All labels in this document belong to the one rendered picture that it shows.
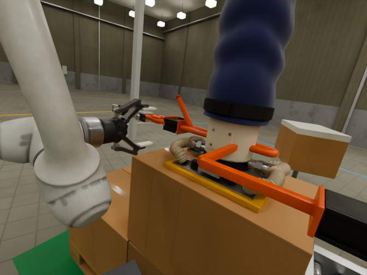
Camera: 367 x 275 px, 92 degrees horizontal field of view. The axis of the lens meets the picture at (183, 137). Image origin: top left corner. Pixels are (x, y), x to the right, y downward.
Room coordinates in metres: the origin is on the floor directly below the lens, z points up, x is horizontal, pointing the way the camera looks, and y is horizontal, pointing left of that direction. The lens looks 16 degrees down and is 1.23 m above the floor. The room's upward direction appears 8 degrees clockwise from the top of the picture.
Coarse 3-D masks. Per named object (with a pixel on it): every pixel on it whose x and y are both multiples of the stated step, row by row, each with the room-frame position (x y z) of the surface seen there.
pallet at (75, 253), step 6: (72, 246) 0.93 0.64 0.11; (72, 252) 0.93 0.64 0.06; (78, 252) 0.89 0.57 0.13; (78, 258) 0.89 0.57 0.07; (84, 258) 0.84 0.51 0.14; (78, 264) 0.89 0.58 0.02; (84, 264) 0.89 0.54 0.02; (90, 264) 0.81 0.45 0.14; (84, 270) 0.85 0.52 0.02; (90, 270) 0.86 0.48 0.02
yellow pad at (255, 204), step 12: (168, 168) 0.58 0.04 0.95; (180, 168) 0.56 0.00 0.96; (192, 168) 0.56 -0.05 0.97; (192, 180) 0.52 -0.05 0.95; (204, 180) 0.50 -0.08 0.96; (216, 180) 0.50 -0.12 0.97; (228, 180) 0.49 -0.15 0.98; (216, 192) 0.47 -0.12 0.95; (228, 192) 0.45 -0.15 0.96; (240, 192) 0.45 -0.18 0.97; (240, 204) 0.42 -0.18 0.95; (252, 204) 0.41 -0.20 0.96
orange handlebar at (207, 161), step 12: (156, 120) 0.79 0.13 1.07; (192, 132) 0.67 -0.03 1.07; (204, 132) 0.65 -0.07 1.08; (204, 156) 0.39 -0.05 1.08; (216, 156) 0.42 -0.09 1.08; (276, 156) 0.51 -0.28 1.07; (204, 168) 0.36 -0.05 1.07; (216, 168) 0.34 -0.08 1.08; (228, 168) 0.33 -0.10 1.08; (240, 180) 0.31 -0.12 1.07; (252, 180) 0.30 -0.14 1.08; (264, 192) 0.28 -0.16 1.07; (276, 192) 0.27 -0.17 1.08; (288, 192) 0.27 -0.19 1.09; (288, 204) 0.26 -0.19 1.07; (300, 204) 0.25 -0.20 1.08; (312, 204) 0.24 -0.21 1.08
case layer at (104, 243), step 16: (112, 176) 1.15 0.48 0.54; (128, 176) 1.18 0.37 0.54; (112, 192) 0.97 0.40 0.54; (128, 192) 0.99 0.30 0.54; (112, 208) 0.82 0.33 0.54; (128, 208) 0.84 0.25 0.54; (96, 224) 0.77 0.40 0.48; (112, 224) 0.71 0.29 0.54; (80, 240) 0.87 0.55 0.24; (96, 240) 0.77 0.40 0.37; (112, 240) 0.69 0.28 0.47; (128, 240) 0.64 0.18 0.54; (96, 256) 0.77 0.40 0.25; (112, 256) 0.69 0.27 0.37; (128, 256) 0.62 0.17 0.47; (144, 256) 0.57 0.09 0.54; (144, 272) 0.57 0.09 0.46; (160, 272) 0.52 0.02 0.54
